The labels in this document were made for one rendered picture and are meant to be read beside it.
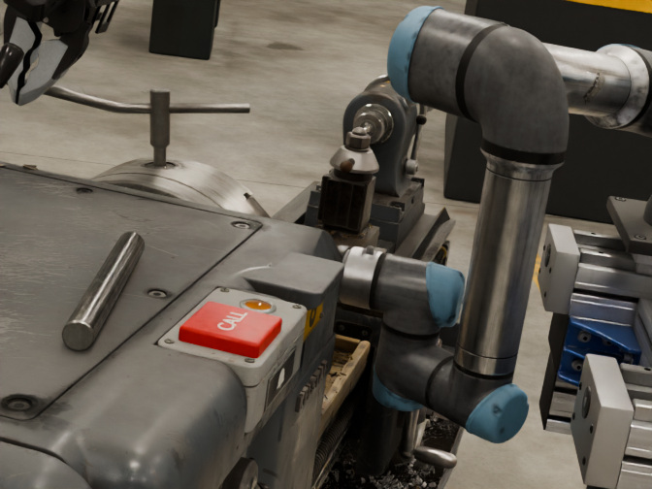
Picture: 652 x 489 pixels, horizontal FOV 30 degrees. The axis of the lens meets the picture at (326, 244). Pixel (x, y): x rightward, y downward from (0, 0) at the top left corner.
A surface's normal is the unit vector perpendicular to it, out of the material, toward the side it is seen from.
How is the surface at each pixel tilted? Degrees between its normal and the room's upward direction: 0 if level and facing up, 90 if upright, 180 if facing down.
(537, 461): 0
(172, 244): 0
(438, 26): 38
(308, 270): 0
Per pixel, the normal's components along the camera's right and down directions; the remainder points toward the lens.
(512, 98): -0.28, 0.04
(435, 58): -0.69, -0.07
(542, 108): 0.33, 0.03
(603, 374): 0.14, -0.94
